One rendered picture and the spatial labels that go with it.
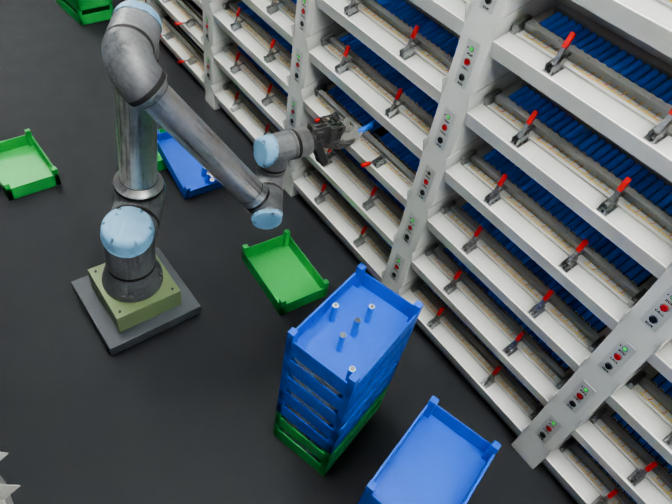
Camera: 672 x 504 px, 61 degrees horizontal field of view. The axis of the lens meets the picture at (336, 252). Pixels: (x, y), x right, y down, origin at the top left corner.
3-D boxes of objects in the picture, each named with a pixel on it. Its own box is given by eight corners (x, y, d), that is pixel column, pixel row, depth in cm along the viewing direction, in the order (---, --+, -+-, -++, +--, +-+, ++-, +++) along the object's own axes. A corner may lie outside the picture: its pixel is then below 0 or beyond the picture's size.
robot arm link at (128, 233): (100, 277, 174) (93, 241, 161) (111, 234, 185) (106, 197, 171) (152, 282, 177) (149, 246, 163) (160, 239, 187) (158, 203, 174)
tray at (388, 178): (407, 209, 185) (407, 190, 177) (304, 109, 214) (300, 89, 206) (454, 178, 190) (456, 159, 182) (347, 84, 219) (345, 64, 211)
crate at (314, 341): (349, 400, 132) (355, 383, 126) (284, 349, 139) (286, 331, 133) (416, 322, 150) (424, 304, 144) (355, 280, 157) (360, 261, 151)
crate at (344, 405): (344, 415, 138) (349, 400, 132) (281, 366, 145) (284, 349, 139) (409, 339, 156) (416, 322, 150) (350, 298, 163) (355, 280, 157)
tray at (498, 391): (519, 436, 180) (527, 424, 168) (398, 302, 209) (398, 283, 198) (564, 398, 185) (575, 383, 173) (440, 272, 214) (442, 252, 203)
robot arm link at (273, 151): (248, 155, 172) (253, 130, 165) (283, 146, 179) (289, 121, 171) (264, 176, 168) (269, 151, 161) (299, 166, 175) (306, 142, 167)
